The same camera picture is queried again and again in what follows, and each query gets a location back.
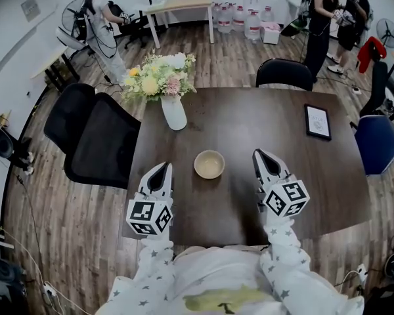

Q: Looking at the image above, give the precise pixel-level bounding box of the white table wooden top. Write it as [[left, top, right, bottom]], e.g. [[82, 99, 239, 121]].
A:
[[141, 0, 215, 50]]

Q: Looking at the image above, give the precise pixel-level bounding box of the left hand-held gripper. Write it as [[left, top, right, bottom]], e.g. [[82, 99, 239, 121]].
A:
[[125, 161, 175, 236]]

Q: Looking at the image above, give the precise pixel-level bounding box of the black padded chair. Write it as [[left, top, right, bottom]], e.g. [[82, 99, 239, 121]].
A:
[[255, 58, 314, 92]]

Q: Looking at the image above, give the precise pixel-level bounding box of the white box pink cloth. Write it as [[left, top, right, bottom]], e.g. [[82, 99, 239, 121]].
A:
[[259, 21, 282, 45]]

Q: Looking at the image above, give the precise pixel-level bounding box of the beige ceramic bowl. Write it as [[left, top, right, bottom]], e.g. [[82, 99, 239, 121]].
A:
[[194, 150, 225, 180]]

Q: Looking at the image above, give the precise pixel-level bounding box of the group of clear water jugs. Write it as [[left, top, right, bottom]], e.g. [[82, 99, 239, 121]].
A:
[[211, 0, 275, 41]]

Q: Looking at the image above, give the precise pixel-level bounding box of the pastel flower bouquet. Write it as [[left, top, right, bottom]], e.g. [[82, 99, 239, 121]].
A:
[[120, 52, 198, 104]]

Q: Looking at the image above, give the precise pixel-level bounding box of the grey wall sign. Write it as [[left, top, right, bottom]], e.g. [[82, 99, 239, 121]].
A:
[[20, 0, 41, 23]]

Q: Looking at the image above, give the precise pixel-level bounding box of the black standing fan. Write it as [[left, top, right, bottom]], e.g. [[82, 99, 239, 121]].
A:
[[61, 0, 88, 43], [376, 18, 394, 49]]

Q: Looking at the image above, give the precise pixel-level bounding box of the black swivel chair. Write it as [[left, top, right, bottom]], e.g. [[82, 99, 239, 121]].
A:
[[106, 0, 148, 51]]

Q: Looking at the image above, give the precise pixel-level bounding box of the black picture frame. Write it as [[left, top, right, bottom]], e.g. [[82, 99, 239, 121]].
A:
[[303, 103, 332, 142]]

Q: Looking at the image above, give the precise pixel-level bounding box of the person's white shirt yellow print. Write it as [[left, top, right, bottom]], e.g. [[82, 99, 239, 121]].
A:
[[169, 245, 285, 315]]

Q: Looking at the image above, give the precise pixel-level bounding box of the black high-back chair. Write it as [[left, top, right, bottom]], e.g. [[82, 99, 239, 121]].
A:
[[359, 60, 390, 118]]

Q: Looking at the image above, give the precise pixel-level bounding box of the white ceramic vase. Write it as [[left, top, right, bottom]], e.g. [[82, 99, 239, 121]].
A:
[[160, 93, 188, 131]]

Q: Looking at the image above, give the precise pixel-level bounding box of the blue chair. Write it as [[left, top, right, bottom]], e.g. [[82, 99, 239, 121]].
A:
[[353, 114, 394, 177]]

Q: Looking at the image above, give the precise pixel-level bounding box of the person's right forearm star sleeve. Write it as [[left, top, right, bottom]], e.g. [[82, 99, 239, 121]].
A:
[[259, 217, 365, 315]]

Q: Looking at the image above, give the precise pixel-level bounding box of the red jacket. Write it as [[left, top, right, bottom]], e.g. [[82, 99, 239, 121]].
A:
[[357, 36, 387, 74]]

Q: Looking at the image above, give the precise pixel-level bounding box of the black mesh office chair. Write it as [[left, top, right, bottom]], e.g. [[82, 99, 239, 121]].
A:
[[43, 83, 142, 190]]

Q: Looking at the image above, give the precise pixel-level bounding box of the person's left forearm star sleeve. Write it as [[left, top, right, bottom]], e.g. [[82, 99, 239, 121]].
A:
[[95, 233, 185, 315]]

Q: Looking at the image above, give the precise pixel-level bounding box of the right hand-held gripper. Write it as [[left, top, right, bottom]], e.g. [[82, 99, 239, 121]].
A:
[[252, 148, 311, 219]]

